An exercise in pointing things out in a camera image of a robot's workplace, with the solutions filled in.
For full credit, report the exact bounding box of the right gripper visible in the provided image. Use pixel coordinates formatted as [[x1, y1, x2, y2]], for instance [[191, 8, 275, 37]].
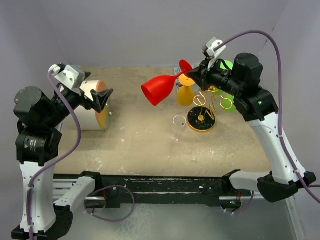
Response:
[[187, 54, 244, 97]]

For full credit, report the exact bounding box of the orange plastic goblet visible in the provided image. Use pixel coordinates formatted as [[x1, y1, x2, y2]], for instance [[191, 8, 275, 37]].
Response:
[[176, 74, 195, 107]]

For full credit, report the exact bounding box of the green goblet front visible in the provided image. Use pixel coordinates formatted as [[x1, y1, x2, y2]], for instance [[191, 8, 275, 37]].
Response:
[[215, 59, 233, 95]]

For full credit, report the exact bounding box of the green goblet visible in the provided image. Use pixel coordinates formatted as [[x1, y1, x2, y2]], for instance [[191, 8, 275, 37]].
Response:
[[219, 94, 237, 113], [215, 59, 233, 95]]

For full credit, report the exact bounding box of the gold wine glass rack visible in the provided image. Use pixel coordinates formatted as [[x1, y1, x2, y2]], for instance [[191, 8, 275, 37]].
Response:
[[186, 86, 229, 133]]

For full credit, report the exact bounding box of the red plastic goblet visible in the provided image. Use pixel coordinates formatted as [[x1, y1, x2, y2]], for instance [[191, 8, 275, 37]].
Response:
[[141, 59, 193, 106]]

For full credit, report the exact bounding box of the clear wine glass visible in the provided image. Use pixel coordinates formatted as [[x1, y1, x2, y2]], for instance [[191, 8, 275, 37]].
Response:
[[170, 115, 187, 143]]

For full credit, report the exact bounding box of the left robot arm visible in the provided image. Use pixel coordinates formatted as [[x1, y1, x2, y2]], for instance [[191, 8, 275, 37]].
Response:
[[11, 72, 113, 240]]

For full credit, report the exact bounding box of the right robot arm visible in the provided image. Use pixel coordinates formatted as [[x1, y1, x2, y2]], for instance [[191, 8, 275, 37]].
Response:
[[187, 53, 317, 203]]

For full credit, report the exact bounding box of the treehouse paperback book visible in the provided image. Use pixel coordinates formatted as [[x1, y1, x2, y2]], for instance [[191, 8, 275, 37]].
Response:
[[173, 67, 182, 92]]

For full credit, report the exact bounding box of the white cylinder with orange lid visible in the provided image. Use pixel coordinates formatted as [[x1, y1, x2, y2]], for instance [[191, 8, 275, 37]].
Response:
[[74, 80, 112, 131]]

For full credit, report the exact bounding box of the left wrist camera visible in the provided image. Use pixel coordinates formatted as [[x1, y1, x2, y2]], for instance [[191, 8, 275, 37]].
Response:
[[49, 63, 86, 90]]

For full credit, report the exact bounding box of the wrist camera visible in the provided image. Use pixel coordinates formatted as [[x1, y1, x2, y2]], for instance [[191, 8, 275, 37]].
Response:
[[202, 37, 226, 71], [49, 63, 86, 90]]

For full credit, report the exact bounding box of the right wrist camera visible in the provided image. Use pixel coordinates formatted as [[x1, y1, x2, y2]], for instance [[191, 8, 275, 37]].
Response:
[[202, 37, 226, 71]]

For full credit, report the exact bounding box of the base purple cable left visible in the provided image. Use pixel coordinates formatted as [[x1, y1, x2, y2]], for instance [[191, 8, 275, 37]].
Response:
[[83, 184, 137, 223]]

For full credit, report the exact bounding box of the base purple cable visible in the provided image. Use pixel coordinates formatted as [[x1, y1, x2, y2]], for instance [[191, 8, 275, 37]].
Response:
[[83, 184, 137, 223], [223, 191, 255, 216]]

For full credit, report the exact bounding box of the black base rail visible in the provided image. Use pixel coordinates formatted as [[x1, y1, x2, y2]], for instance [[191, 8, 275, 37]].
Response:
[[53, 171, 252, 210]]

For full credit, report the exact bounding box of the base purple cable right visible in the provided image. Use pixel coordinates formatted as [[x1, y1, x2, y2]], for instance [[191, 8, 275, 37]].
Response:
[[223, 191, 255, 216]]

